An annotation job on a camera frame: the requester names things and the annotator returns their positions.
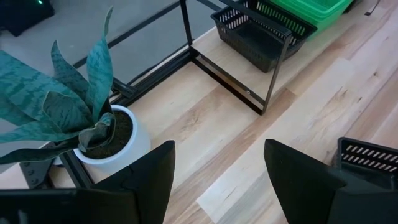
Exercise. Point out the green slotted plastic basket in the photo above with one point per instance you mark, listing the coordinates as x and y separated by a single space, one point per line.
323 15
320 29
320 3

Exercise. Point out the green snake plant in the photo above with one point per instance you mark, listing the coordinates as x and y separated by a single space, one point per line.
31 87

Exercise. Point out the black aluminium rig frame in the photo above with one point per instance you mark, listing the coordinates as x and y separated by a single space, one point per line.
155 78

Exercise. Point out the black box with green light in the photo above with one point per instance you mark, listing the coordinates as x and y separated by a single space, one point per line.
25 15

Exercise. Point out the white round plant pot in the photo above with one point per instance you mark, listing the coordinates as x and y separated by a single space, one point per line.
136 146

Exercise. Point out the black slotted plastic basket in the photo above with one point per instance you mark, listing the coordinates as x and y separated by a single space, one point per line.
248 37
360 175

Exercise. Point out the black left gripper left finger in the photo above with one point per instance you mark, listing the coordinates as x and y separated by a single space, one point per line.
140 193

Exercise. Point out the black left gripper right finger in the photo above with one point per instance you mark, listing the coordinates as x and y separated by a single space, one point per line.
304 193

